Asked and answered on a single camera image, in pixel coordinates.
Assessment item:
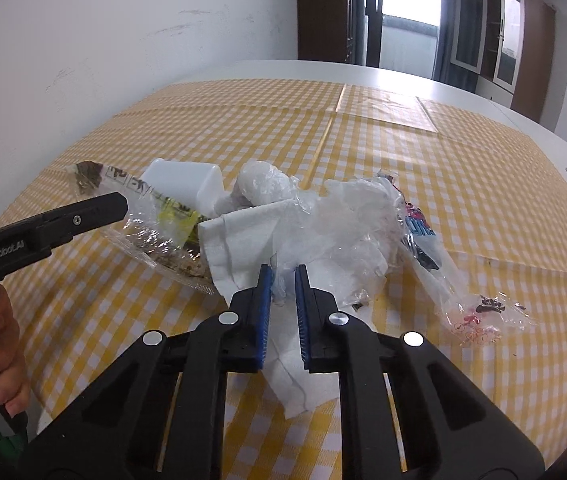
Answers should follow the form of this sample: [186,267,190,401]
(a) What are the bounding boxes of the white framed glass door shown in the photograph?
[451,0,488,71]

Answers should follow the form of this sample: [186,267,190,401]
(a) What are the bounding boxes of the white paper napkin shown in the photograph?
[198,200,344,421]

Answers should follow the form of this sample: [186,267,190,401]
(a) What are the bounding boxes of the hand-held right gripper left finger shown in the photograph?
[18,262,274,480]

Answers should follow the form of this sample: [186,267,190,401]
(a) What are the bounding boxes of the dark brown wardrobe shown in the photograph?
[296,0,384,66]

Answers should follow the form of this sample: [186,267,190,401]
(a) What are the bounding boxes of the white table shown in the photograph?
[0,59,567,461]

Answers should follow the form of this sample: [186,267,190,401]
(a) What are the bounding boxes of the balcony window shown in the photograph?
[381,0,441,78]

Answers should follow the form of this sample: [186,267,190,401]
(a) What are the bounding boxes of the brown cabinet with glass door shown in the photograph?
[493,0,559,126]

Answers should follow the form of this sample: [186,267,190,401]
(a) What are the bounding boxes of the clear snack wrapper yellow label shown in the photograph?
[66,160,217,293]

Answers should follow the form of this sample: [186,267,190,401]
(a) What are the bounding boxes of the wrapper with blue red print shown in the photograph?
[373,170,464,321]

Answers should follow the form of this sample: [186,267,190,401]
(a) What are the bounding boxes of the white plastic cup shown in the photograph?
[141,157,224,213]

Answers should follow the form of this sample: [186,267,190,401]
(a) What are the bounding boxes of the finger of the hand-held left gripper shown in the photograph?
[38,192,129,252]

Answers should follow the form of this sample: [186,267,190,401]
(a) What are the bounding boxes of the clear plastic bag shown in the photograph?
[296,175,407,311]

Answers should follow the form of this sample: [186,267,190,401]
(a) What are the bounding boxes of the yellow checkered tablecloth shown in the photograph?
[0,77,567,461]

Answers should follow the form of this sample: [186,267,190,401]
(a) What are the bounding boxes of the dark curtain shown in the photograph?
[433,0,509,91]

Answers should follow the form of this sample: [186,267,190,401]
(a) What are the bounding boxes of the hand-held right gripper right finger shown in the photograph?
[293,264,547,480]

